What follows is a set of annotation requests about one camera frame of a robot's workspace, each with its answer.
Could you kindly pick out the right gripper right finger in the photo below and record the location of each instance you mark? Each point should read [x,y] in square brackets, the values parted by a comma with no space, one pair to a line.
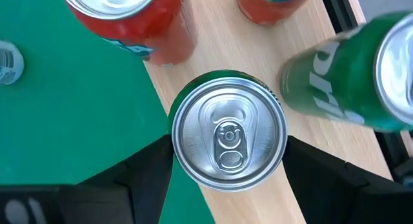
[338,201]

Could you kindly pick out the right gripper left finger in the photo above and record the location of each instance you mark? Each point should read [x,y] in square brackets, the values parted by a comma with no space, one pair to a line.
[148,185]

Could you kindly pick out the green Sprite can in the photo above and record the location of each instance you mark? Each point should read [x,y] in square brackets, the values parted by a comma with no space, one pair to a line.
[338,82]
[229,133]

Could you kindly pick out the red Fanta can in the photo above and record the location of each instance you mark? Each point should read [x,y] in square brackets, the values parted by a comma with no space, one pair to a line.
[145,30]
[274,7]

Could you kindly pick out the wooden shelf board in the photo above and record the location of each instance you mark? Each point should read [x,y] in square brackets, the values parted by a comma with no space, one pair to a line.
[242,46]

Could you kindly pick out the green table mat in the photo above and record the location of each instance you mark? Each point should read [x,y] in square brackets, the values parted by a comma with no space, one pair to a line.
[64,120]

